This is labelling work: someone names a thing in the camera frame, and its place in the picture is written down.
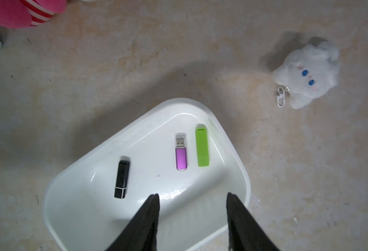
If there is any purple usb flash drive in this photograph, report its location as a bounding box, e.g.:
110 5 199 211
175 133 188 171

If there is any black red usb drive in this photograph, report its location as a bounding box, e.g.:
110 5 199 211
114 156 131 199

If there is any white plastic storage box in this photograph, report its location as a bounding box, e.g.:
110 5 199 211
42 98 251 251

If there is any white plush keychain toy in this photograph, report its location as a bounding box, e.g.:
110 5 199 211
273 41 340 109

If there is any pink striped plush toy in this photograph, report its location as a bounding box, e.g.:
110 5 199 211
0 0 67 29

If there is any green usb flash drive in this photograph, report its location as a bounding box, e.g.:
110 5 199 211
195 124 210 167

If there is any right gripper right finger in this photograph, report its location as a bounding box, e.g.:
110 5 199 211
226 192 279 251

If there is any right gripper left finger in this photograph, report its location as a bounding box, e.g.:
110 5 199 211
107 193 160 251

